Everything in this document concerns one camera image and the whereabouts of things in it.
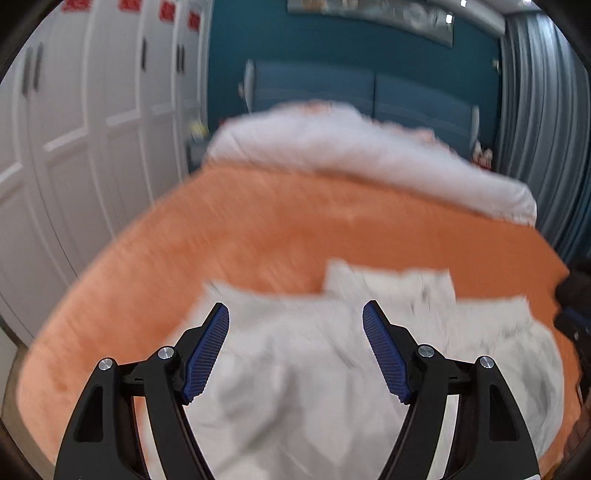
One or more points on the red wardrobe sticker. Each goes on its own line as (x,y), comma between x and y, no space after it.
(76,4)
(167,10)
(194,21)
(128,4)

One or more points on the white wardrobe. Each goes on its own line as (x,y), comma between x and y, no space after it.
(83,138)

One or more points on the white duvet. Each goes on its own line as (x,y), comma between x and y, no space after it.
(351,143)

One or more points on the framed wall picture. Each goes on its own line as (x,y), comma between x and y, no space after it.
(392,21)

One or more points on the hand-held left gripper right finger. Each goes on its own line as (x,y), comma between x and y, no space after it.
(383,350)

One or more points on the red and white bedside item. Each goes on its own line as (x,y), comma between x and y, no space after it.
(482,154)

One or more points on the blue padded headboard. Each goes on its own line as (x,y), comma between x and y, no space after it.
(406,97)

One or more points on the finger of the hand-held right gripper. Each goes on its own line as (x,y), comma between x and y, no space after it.
(570,318)

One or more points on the grey curtain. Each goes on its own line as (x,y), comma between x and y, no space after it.
(535,138)

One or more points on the orange bed sheet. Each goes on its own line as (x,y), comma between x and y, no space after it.
(240,230)

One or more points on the yellow bedside item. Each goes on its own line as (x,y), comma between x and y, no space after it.
(197,129)

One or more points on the white padded jacket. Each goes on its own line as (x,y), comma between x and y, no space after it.
(314,360)

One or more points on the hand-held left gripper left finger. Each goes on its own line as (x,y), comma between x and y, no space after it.
(210,350)

